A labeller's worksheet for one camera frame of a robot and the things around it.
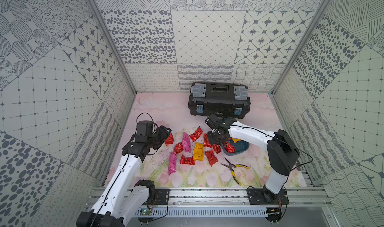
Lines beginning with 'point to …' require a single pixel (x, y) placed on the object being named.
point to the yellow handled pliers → (231, 167)
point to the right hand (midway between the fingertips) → (214, 141)
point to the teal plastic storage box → (241, 147)
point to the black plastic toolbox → (230, 99)
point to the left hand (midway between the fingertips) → (168, 130)
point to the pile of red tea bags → (228, 147)
